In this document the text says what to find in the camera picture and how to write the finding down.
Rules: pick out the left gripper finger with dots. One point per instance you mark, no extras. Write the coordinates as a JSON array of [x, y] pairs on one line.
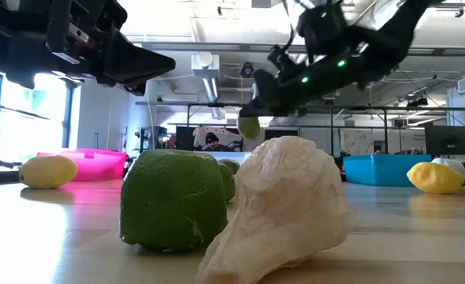
[[142, 65]]

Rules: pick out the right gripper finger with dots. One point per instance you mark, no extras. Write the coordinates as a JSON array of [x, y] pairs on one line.
[[256, 112]]

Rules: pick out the green lime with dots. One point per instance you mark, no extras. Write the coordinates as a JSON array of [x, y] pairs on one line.
[[228, 183], [169, 201], [249, 128]]

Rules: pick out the yellow lemon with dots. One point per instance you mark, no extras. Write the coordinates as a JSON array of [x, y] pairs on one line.
[[47, 172], [433, 178]]

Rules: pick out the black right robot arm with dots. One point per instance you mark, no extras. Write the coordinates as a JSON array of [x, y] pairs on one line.
[[394, 35]]

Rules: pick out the black flat screen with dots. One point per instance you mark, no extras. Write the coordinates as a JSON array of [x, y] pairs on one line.
[[281, 134]]

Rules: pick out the person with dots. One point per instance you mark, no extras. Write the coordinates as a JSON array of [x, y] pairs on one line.
[[213, 144]]

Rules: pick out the white ventilation box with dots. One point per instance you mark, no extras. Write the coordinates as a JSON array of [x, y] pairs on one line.
[[205, 65]]

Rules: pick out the black equipment rack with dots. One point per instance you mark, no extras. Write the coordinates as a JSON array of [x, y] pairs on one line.
[[149, 142]]

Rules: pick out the cream crumpled plastic bag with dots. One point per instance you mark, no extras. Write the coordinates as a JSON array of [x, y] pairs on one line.
[[283, 205]]

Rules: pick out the pink plastic basket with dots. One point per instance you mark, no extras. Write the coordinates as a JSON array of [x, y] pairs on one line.
[[94, 165]]

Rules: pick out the blue plastic basket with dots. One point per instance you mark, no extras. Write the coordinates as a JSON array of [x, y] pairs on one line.
[[382, 170]]

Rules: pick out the black ceiling spotlight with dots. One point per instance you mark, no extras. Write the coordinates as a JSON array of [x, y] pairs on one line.
[[417, 102]]

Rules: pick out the black monitor on stand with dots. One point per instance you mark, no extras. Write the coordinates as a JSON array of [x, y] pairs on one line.
[[447, 140]]

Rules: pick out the black round ceiling camera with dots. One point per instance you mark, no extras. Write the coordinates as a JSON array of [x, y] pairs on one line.
[[247, 70]]

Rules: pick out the black metal rail frame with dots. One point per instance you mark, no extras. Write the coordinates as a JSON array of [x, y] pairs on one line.
[[354, 107]]

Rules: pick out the bright window with dark frame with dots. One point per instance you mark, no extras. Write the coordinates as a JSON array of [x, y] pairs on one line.
[[27, 122]]

